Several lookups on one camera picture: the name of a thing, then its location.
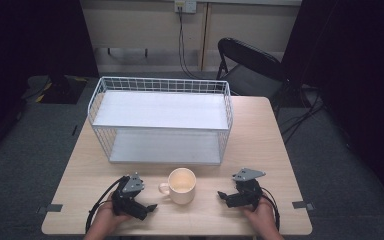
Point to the dark curtain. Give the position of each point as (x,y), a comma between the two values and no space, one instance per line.
(353,83)
(30,66)

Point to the grey tape strip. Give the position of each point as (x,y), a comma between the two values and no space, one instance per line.
(302,205)
(51,208)

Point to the black folding chair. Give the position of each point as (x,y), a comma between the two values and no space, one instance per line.
(250,71)

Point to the person's left hand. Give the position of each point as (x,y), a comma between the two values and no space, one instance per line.
(108,218)

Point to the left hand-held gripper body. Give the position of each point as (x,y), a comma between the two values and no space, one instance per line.
(126,198)

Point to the cream ceramic mug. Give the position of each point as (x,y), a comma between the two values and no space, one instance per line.
(181,186)

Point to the black stand base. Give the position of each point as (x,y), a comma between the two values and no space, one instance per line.
(58,89)

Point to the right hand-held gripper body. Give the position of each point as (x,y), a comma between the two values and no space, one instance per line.
(246,191)

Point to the white wall socket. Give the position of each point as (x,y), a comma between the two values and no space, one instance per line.
(185,6)

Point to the person's right hand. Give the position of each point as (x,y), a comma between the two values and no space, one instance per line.
(259,216)

